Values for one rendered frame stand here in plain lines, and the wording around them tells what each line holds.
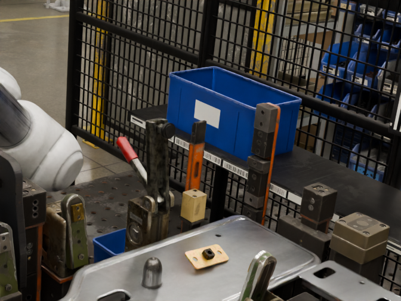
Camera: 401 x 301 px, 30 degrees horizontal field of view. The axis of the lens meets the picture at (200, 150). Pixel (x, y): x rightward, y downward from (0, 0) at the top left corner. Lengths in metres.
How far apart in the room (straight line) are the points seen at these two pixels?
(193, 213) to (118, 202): 0.80
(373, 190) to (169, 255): 0.53
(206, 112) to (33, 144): 0.42
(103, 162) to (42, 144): 2.63
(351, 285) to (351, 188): 0.36
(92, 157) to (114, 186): 2.03
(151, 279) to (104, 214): 0.91
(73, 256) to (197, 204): 0.27
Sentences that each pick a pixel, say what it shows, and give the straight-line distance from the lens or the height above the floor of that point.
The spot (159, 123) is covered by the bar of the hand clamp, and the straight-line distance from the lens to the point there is 1.36.
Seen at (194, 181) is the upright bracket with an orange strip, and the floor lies 1.08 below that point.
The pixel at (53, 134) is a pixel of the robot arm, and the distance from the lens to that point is 1.69.
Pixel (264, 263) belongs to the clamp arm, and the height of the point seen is 1.11.
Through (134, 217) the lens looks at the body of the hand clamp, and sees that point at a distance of 1.42.
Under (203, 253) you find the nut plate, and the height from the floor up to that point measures 1.02.
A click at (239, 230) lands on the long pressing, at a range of 1.46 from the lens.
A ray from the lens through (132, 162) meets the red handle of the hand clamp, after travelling 1.42.
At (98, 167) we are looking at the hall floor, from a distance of 4.21.
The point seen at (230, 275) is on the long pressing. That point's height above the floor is 1.00.
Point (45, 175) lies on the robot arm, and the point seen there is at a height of 0.98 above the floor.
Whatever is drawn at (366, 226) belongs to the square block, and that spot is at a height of 1.06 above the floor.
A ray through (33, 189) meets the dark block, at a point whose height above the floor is 1.12.
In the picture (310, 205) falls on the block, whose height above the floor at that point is 1.05.
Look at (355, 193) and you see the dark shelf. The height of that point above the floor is 1.03.
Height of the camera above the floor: 1.67
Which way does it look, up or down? 21 degrees down
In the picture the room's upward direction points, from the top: 6 degrees clockwise
